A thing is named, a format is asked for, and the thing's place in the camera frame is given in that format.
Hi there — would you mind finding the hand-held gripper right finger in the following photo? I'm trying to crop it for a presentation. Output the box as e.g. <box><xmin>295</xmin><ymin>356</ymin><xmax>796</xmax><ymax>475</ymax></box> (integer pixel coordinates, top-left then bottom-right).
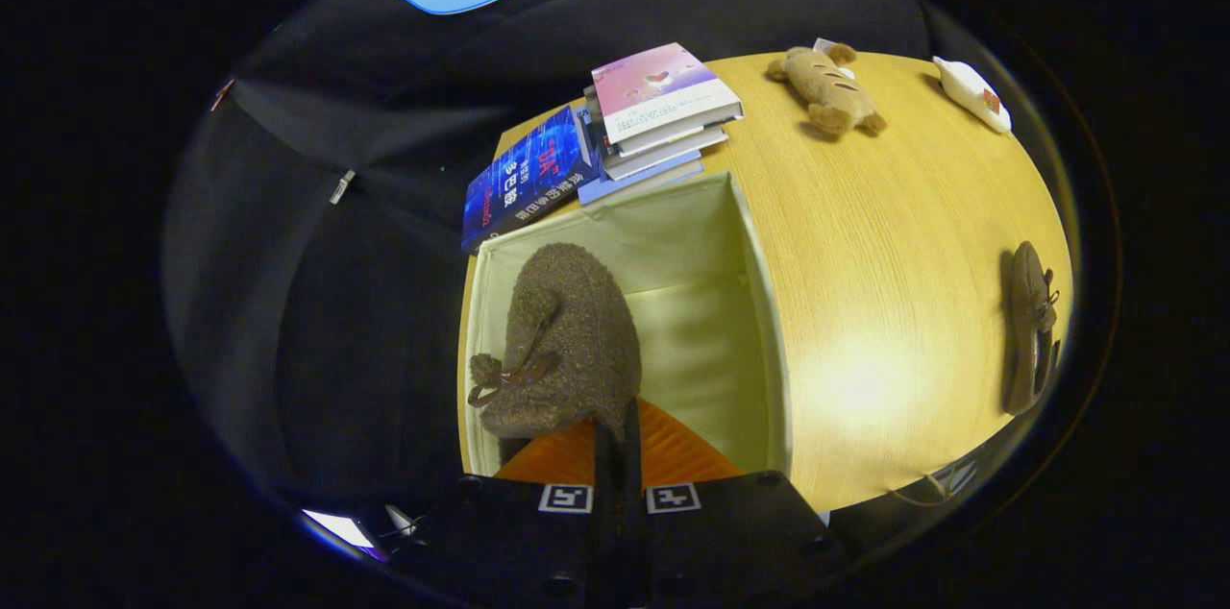
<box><xmin>623</xmin><ymin>396</ymin><xmax>849</xmax><ymax>609</ymax></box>

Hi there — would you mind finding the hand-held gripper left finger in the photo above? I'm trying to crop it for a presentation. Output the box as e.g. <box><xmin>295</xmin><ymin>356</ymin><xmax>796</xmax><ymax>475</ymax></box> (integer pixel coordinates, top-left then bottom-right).
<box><xmin>408</xmin><ymin>417</ymin><xmax>622</xmax><ymax>609</ymax></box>

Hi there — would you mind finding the brown fuzzy shoe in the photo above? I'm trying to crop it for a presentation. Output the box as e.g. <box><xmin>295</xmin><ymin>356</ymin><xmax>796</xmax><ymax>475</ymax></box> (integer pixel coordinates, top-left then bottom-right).
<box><xmin>999</xmin><ymin>241</ymin><xmax>1061</xmax><ymax>416</ymax></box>
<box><xmin>468</xmin><ymin>242</ymin><xmax>643</xmax><ymax>442</ymax></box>

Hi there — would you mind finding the beige fabric storage box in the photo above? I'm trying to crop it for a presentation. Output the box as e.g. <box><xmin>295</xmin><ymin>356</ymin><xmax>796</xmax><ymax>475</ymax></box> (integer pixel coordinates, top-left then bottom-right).
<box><xmin>457</xmin><ymin>170</ymin><xmax>794</xmax><ymax>480</ymax></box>

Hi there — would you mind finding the lit laptop screen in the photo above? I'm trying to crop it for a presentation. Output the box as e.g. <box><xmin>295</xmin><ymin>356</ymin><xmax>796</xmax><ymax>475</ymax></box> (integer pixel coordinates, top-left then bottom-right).
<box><xmin>301</xmin><ymin>508</ymin><xmax>387</xmax><ymax>560</ymax></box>

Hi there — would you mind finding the pale blue book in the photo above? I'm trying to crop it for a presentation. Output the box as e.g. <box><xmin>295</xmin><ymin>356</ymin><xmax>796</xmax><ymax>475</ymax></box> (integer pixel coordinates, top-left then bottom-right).
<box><xmin>577</xmin><ymin>158</ymin><xmax>705</xmax><ymax>207</ymax></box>

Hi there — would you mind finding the dark blue book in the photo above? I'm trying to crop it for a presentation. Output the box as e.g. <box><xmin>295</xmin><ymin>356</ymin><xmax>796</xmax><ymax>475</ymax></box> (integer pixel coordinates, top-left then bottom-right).
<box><xmin>461</xmin><ymin>105</ymin><xmax>595</xmax><ymax>255</ymax></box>

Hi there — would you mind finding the grey book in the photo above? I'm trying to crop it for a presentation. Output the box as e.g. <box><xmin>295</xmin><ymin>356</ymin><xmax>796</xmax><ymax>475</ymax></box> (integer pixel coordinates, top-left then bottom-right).
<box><xmin>601</xmin><ymin>114</ymin><xmax>729</xmax><ymax>180</ymax></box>

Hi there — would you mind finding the pink cover book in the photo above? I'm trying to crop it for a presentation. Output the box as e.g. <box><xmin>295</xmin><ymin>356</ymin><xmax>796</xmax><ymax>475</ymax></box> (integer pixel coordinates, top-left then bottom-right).
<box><xmin>589</xmin><ymin>42</ymin><xmax>746</xmax><ymax>146</ymax></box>

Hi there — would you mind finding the tan bread-shaped plush toy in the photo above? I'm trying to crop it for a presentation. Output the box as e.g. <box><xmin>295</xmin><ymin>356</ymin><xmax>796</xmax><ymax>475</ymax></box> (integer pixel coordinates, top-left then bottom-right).
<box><xmin>766</xmin><ymin>42</ymin><xmax>887</xmax><ymax>137</ymax></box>

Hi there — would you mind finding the white plastic bottle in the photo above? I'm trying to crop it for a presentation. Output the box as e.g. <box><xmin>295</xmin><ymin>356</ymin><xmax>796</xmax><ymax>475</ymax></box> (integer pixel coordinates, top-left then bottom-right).
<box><xmin>932</xmin><ymin>57</ymin><xmax>1013</xmax><ymax>134</ymax></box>

